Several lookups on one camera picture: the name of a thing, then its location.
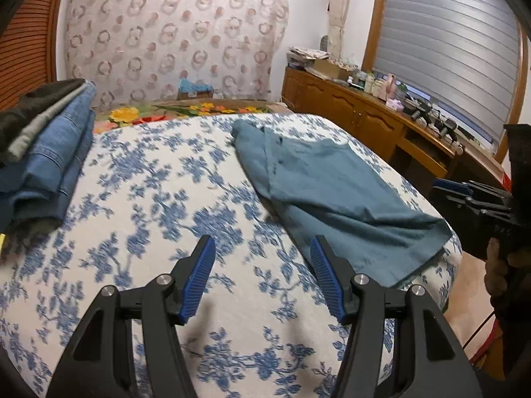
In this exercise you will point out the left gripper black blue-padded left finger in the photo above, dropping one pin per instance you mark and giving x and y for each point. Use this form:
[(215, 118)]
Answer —
[(98, 360)]

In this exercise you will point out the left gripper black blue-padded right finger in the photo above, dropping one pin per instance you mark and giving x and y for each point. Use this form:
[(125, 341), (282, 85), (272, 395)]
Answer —
[(399, 345)]

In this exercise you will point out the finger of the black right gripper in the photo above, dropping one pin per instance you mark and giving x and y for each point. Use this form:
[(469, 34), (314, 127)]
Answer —
[(459, 215), (468, 188)]

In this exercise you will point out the teal pants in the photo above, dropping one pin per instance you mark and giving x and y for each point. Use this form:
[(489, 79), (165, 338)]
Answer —
[(324, 188)]

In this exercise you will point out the person's right hand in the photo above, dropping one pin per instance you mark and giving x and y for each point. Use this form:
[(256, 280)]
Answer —
[(496, 270)]

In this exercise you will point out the wooden sideboard cabinet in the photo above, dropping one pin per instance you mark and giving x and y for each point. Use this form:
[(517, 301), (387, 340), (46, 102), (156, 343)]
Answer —
[(415, 152)]

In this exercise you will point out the pink bottle on cabinet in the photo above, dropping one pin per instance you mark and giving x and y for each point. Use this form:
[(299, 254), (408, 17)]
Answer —
[(390, 87)]

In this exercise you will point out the grey window roller blind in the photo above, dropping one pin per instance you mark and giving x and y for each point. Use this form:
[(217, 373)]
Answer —
[(463, 54)]

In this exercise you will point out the blue floral bed cover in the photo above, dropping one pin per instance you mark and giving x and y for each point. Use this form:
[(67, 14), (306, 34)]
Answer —
[(145, 196)]

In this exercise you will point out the cardboard box on cabinet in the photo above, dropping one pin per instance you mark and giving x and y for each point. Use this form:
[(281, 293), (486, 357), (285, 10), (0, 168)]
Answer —
[(325, 69)]

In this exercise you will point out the blue denim jeans stack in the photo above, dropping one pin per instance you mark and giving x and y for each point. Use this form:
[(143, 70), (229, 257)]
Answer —
[(42, 184)]

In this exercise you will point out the stack of papers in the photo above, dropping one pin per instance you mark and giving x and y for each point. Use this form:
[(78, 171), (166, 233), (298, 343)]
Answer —
[(304, 57)]

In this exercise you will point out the beige tied curtain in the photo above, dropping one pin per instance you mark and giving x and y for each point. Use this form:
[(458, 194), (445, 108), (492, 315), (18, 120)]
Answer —
[(337, 17)]

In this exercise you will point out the yellow flower bedsheet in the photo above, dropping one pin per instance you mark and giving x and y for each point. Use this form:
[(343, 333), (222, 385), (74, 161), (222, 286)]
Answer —
[(136, 114)]

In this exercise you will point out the dark grey folded garment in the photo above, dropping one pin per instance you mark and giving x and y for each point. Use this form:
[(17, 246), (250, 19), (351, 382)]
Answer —
[(21, 124)]

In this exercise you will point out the brown louvered wooden door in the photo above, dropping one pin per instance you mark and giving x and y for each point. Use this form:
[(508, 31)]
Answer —
[(28, 50)]

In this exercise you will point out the pink circle patterned curtain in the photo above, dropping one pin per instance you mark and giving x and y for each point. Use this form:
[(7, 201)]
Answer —
[(135, 51)]

